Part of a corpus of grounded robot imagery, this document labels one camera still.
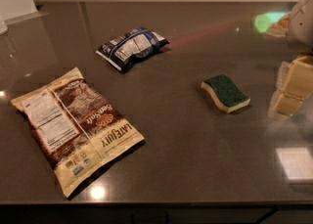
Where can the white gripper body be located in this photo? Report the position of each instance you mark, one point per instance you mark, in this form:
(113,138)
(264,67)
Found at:
(301,25)

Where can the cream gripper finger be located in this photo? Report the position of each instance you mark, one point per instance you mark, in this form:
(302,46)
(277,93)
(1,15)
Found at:
(282,74)
(297,88)

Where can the green and yellow sponge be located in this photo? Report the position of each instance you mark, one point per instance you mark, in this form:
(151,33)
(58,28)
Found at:
(225,94)

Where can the blue chip bag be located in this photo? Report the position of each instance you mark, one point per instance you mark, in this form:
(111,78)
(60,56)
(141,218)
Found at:
(135,45)

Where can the brown chip bag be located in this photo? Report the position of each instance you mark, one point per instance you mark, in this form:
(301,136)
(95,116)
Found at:
(77,129)

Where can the white object at left edge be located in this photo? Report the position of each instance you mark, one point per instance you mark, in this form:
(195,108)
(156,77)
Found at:
(15,11)

